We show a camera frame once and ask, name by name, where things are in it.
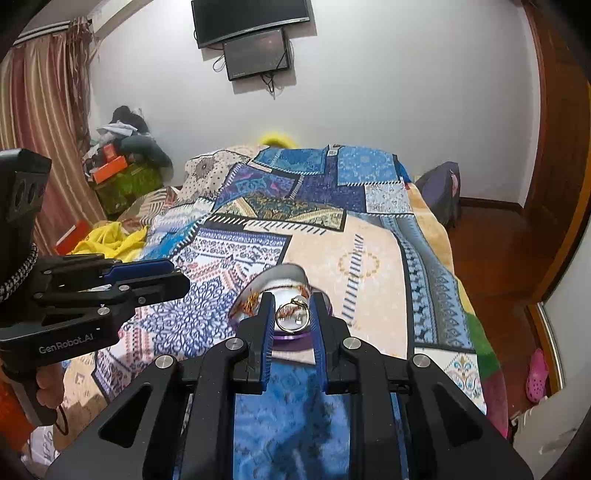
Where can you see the white curtain rail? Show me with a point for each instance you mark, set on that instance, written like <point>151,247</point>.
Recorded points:
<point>39,33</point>

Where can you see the orange box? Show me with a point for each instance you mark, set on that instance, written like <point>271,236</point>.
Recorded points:
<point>111,170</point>

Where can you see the white paper bag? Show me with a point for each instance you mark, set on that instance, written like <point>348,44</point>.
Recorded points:
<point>41,445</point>

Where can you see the green pink fleece blanket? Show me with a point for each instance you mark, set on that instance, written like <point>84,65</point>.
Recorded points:
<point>485,369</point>

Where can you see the small black wall monitor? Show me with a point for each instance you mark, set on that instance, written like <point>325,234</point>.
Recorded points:
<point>256,53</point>

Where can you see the yellow cloth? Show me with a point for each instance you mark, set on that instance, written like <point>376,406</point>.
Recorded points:
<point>111,240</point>

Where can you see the striped curtain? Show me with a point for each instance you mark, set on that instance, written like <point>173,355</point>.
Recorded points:
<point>46,115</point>

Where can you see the green box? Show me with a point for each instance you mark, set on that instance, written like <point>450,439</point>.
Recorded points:
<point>131,189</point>

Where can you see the white sliding wardrobe door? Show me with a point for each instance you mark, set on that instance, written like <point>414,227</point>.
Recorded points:
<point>575,341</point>

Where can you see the pink clog shoe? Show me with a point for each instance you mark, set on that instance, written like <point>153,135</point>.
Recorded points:
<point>537,376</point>

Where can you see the patterned bedsheet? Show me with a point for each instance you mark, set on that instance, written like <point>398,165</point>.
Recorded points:
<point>147,207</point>

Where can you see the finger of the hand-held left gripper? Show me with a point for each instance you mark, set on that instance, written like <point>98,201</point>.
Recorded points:
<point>138,269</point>
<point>157,288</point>

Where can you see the wooden door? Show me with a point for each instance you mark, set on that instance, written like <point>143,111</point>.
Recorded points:
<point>563,138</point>

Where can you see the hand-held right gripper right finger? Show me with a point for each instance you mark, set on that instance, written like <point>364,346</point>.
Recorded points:
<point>318,341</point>

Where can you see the white suitcase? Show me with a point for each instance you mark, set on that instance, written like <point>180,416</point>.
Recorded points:
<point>545,434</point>

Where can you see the red box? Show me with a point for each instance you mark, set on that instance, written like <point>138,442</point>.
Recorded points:
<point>74,237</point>

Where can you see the person's left hand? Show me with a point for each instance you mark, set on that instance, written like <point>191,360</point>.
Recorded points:
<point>50,387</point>

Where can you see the black wall television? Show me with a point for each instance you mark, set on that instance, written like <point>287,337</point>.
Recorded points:
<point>249,18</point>

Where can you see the dark purple backpack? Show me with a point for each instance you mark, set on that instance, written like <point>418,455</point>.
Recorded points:
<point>438,194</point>

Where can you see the black clothes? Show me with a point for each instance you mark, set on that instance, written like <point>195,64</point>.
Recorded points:
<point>129,121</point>

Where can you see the purple heart-shaped jewelry box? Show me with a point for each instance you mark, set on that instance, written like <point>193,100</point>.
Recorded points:
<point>281,274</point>

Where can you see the yellow plastic item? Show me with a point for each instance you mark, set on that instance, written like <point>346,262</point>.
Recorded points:
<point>277,139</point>

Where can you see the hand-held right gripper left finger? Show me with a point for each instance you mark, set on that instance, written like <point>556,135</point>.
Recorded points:
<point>267,332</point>

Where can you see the metal hoop bangle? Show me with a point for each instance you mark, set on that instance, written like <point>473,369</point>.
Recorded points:
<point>292,303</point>

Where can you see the patchwork printed blanket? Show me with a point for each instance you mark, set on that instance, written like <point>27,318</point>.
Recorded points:
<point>351,263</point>

